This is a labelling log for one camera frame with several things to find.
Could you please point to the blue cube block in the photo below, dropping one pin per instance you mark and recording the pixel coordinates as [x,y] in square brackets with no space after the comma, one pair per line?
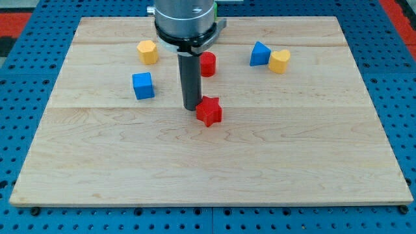
[142,85]

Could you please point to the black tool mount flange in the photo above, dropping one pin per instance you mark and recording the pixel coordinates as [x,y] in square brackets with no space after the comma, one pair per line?
[194,46]

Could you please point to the light wooden board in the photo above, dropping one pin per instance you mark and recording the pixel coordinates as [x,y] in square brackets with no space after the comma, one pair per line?
[308,137]

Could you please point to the red star block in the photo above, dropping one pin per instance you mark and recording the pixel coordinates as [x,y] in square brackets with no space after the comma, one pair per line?
[209,110]

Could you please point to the blue triangle block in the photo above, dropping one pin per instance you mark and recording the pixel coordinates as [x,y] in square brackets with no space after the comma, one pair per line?
[260,54]

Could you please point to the yellow hexagon block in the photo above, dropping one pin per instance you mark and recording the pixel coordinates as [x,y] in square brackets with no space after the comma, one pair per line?
[147,52]

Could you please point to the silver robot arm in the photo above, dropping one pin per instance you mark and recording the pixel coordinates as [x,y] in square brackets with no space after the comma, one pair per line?
[187,28]

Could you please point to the red cylinder block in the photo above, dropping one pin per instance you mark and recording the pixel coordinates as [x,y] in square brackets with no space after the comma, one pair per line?
[208,64]

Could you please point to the yellow heart block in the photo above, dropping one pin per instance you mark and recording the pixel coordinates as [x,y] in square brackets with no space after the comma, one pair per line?
[279,60]

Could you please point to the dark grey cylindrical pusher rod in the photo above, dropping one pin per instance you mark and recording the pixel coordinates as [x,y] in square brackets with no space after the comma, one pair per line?
[190,76]

